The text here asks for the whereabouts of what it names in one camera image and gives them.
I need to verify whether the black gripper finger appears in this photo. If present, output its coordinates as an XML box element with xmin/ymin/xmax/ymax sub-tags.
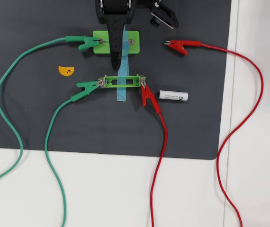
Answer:
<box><xmin>108</xmin><ymin>23</ymin><xmax>127</xmax><ymax>71</ymax></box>

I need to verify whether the green bulb holder block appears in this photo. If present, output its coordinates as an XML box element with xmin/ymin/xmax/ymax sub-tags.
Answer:
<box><xmin>92</xmin><ymin>30</ymin><xmax>140</xmax><ymax>55</ymax></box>

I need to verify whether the red alligator clip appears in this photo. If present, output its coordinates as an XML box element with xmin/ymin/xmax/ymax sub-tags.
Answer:
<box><xmin>164</xmin><ymin>39</ymin><xmax>201</xmax><ymax>56</ymax></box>
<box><xmin>139</xmin><ymin>79</ymin><xmax>162</xmax><ymax>114</ymax></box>

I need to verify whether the green battery holder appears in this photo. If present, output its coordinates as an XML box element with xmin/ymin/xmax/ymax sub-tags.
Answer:
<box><xmin>98</xmin><ymin>74</ymin><xmax>147</xmax><ymax>89</ymax></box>

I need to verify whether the red cable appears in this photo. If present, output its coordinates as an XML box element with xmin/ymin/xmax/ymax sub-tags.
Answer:
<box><xmin>150</xmin><ymin>112</ymin><xmax>168</xmax><ymax>227</ymax></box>
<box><xmin>199</xmin><ymin>42</ymin><xmax>264</xmax><ymax>227</ymax></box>

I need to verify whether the white AA battery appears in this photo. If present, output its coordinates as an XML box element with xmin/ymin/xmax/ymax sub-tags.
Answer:
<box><xmin>159</xmin><ymin>90</ymin><xmax>189</xmax><ymax>102</ymax></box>

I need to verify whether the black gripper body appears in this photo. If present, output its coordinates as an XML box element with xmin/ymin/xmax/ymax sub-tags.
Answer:
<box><xmin>94</xmin><ymin>0</ymin><xmax>135</xmax><ymax>25</ymax></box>

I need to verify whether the green alligator clip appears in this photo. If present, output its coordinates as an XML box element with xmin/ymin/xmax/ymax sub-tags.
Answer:
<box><xmin>65</xmin><ymin>35</ymin><xmax>104</xmax><ymax>52</ymax></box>
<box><xmin>70</xmin><ymin>80</ymin><xmax>104</xmax><ymax>103</ymax></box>

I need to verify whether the dark grey work mat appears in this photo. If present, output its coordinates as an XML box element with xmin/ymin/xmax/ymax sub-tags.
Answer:
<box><xmin>0</xmin><ymin>0</ymin><xmax>232</xmax><ymax>161</ymax></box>

